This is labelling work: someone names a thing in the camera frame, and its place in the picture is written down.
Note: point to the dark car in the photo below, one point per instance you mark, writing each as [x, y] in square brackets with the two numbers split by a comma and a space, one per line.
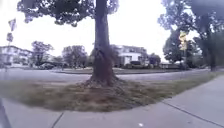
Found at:
[46, 66]

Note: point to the dry grass strip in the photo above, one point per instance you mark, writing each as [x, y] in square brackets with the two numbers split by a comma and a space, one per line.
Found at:
[100, 95]

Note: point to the group of trees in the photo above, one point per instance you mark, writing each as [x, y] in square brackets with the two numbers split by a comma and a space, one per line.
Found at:
[203, 26]

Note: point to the yellow sign on pole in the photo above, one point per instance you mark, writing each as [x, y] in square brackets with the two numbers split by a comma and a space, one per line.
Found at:
[183, 36]

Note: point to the grey asphalt road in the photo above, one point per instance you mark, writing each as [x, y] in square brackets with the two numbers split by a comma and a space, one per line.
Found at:
[50, 76]

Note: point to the thick-trunked tree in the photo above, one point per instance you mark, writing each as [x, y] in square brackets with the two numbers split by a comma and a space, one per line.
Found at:
[101, 50]

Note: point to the grey concrete sidewalk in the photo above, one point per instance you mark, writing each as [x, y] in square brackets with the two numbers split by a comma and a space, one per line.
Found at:
[186, 110]

